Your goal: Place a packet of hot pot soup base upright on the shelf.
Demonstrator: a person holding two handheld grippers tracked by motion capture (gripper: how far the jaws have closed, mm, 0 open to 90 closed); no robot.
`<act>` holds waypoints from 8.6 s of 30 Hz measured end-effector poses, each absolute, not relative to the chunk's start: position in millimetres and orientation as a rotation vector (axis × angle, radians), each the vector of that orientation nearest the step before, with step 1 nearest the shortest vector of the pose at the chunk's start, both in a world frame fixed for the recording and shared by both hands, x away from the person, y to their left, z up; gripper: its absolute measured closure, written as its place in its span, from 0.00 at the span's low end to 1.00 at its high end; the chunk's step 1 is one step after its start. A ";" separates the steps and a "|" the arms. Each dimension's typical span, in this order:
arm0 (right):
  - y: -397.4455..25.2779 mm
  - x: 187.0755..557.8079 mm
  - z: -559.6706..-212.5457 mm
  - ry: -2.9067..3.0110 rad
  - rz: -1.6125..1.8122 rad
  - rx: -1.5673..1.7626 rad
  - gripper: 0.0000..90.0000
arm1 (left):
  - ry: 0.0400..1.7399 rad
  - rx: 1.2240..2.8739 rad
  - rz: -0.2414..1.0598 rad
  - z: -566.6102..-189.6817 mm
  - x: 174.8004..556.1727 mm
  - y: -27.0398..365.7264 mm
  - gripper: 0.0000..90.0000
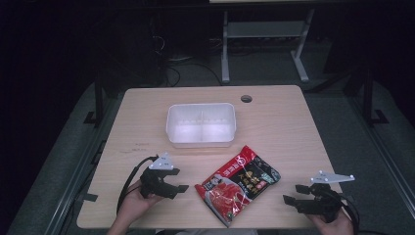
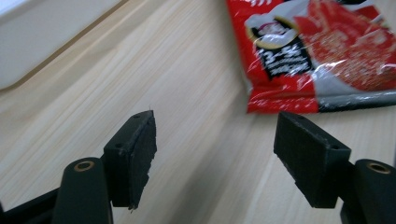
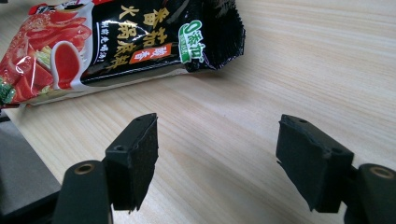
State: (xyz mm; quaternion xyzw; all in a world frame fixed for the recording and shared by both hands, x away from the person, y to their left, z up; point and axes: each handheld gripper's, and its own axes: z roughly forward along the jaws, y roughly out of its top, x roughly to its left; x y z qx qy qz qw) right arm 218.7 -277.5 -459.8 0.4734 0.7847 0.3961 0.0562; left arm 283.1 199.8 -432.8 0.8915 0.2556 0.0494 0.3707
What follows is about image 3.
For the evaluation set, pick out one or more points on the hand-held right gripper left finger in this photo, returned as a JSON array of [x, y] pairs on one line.
[[134, 165]]

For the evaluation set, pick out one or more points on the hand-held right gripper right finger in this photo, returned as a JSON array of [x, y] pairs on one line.
[[314, 165]]

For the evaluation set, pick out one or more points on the black and red sauce packet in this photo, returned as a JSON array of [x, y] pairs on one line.
[[106, 46]]

